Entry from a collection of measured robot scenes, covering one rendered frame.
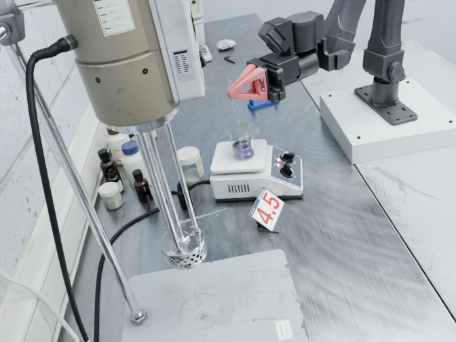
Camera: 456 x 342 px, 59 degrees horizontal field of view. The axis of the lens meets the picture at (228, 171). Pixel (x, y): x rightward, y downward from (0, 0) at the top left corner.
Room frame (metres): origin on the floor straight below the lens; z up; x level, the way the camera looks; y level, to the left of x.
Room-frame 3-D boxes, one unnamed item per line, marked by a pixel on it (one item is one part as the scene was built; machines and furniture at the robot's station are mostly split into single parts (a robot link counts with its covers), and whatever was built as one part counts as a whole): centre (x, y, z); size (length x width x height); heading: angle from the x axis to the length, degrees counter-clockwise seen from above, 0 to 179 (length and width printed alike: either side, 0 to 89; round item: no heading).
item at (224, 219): (0.66, 0.03, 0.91); 0.06 x 0.06 x 0.02
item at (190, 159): (0.84, 0.09, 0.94); 0.06 x 0.06 x 0.08
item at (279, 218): (0.65, -0.07, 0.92); 0.09 x 0.06 x 0.04; 152
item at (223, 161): (0.77, -0.03, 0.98); 0.12 x 0.12 x 0.01; 76
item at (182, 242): (0.44, 0.09, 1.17); 0.07 x 0.07 x 0.25
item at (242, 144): (0.76, -0.04, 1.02); 0.06 x 0.05 x 0.08; 90
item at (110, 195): (0.80, 0.29, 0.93); 0.05 x 0.05 x 0.05
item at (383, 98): (0.92, -0.43, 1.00); 0.20 x 0.07 x 0.08; 7
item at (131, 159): (0.87, 0.22, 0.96); 0.06 x 0.06 x 0.11
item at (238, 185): (0.77, -0.06, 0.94); 0.22 x 0.13 x 0.08; 76
